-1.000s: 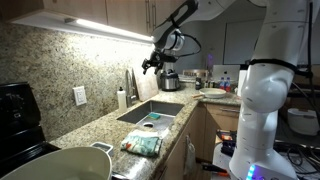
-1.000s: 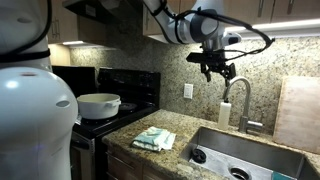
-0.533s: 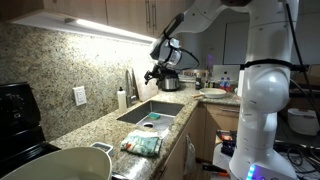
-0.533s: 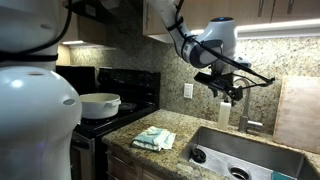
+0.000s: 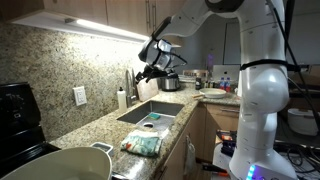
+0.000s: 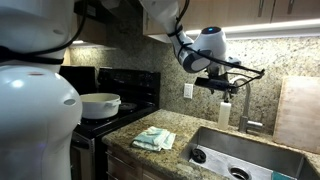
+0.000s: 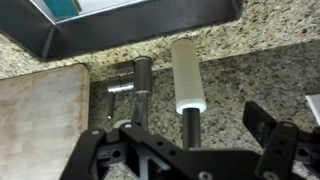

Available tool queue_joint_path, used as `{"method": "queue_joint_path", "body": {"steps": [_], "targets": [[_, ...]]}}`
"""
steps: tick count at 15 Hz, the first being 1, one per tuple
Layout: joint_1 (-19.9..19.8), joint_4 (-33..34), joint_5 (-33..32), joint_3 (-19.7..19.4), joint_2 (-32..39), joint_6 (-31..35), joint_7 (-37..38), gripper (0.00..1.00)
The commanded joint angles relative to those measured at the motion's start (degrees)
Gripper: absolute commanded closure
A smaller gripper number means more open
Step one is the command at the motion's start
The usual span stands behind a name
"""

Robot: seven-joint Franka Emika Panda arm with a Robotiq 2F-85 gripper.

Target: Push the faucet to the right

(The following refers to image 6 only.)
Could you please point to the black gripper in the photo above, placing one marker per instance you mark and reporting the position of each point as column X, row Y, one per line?
column 220, row 71

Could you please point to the silver gooseneck faucet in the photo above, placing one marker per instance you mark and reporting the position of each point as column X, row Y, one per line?
column 246, row 110

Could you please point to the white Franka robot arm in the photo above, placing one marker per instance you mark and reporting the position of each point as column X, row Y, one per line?
column 33, row 116

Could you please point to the white soap dispenser bottle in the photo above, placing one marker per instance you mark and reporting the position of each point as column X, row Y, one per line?
column 224, row 115

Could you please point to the stainless steel sink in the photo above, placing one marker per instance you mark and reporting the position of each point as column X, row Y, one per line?
column 246, row 150

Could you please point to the wooden cutting board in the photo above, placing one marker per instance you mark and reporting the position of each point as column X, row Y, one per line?
column 298, row 113

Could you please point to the black sink stopper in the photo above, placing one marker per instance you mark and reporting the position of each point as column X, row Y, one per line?
column 199, row 155

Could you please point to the under-cabinet light strip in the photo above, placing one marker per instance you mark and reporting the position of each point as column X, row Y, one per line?
column 266, row 26

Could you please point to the light wood upper cabinets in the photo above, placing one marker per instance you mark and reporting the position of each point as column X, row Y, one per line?
column 233, row 13

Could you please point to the teal white dish towel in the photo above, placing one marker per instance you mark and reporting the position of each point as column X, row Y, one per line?
column 151, row 138

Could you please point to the teal sponge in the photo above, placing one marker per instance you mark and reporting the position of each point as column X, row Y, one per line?
column 281, row 176

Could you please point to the black stove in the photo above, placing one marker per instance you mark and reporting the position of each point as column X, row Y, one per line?
column 130, row 83

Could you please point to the wooden lower cabinets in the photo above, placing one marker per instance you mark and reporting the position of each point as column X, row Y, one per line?
column 123, row 166

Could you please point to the white cooking pot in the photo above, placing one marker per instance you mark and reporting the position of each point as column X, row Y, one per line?
column 100, row 105

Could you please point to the range hood light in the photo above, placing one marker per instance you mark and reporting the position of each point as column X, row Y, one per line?
column 77, row 42

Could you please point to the white wall outlet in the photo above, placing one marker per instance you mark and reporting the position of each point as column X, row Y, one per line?
column 188, row 91

